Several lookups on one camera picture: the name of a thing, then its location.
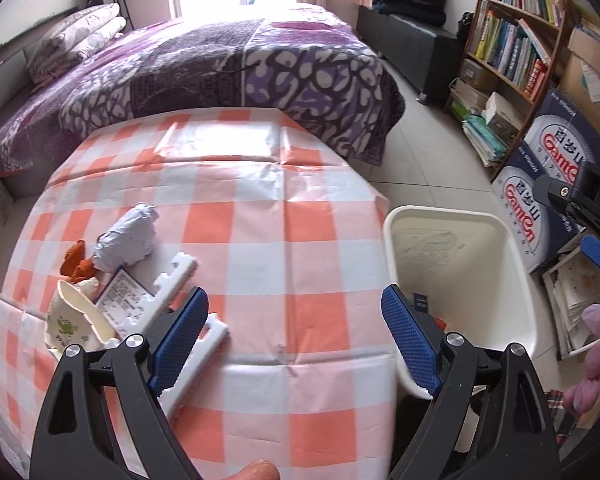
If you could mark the black storage bench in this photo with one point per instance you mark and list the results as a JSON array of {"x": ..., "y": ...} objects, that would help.
[{"x": 410, "y": 50}]

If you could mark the white printed card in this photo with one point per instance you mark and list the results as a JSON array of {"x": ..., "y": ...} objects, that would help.
[{"x": 120, "y": 295}]

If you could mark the orange peel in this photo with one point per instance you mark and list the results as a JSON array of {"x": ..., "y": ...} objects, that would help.
[{"x": 77, "y": 262}]

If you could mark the wooden bookshelf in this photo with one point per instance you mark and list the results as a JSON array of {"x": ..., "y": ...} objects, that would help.
[{"x": 562, "y": 45}]

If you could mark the beige tissue box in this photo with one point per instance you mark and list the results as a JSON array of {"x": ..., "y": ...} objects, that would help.
[{"x": 502, "y": 112}]

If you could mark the person's left hand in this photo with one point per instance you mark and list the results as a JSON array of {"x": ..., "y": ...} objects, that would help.
[{"x": 255, "y": 472}]

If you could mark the white notched foam strip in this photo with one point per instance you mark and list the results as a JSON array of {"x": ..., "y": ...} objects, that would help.
[{"x": 207, "y": 340}]

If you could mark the white plastic waste bin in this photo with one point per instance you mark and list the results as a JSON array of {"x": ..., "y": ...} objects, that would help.
[{"x": 455, "y": 260}]

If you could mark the red snack packet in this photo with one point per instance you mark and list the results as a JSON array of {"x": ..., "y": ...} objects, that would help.
[{"x": 440, "y": 323}]

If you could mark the orange checked tablecloth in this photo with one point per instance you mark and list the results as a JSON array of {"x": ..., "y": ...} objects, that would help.
[{"x": 305, "y": 260}]

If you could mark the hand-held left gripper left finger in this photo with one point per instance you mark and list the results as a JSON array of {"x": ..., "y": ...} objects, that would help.
[{"x": 180, "y": 340}]

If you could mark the folded floral pillows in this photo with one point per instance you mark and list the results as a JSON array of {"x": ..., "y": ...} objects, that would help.
[{"x": 75, "y": 40}]

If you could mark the grey bed headboard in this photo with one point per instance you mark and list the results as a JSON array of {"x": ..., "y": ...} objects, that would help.
[{"x": 5, "y": 70}]

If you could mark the printed paper cup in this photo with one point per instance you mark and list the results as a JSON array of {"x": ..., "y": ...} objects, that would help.
[{"x": 70, "y": 325}]

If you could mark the plaid cloth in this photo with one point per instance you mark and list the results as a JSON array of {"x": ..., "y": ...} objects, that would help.
[{"x": 562, "y": 417}]

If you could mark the brown cardboard box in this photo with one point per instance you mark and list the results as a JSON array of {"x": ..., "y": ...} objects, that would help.
[{"x": 590, "y": 70}]

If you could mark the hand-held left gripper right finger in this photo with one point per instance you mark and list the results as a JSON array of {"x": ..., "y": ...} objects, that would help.
[{"x": 410, "y": 340}]

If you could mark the crumpled white paper ball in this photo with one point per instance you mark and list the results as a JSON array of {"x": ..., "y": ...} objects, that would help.
[{"x": 127, "y": 240}]

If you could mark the blue water carton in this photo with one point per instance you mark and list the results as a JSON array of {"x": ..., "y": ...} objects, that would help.
[
  {"x": 520, "y": 215},
  {"x": 560, "y": 150}
]

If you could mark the stack of loose papers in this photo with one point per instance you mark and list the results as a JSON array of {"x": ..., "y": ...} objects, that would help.
[{"x": 575, "y": 290}]

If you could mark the person's right hand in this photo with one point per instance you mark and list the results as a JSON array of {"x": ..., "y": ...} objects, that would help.
[{"x": 596, "y": 320}]

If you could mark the stack of teal books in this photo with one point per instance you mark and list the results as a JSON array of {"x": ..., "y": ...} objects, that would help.
[{"x": 485, "y": 140}]

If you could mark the bed with purple blanket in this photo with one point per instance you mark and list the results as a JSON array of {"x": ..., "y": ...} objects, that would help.
[{"x": 205, "y": 60}]

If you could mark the black bag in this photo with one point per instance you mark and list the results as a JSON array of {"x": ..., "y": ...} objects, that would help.
[{"x": 466, "y": 27}]

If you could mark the grey storage box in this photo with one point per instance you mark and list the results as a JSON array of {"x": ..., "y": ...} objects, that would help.
[{"x": 477, "y": 75}]

